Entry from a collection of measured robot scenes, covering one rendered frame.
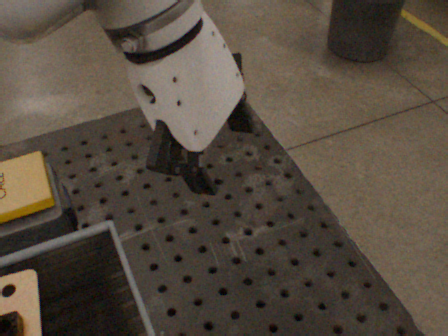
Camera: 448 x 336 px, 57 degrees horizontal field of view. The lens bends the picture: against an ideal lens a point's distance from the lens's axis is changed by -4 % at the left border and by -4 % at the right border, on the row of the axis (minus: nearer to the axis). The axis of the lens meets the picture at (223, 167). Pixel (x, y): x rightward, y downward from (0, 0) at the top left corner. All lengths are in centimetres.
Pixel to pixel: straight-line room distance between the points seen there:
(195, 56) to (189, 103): 4
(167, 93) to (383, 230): 156
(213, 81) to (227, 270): 49
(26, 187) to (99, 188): 61
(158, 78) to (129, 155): 69
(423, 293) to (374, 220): 35
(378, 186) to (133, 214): 131
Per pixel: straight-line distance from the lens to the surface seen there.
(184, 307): 80
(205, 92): 39
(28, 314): 31
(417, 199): 201
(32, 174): 39
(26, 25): 26
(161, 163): 39
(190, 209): 91
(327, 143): 212
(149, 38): 35
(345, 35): 267
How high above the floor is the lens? 142
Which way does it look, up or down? 47 degrees down
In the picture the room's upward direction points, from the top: straight up
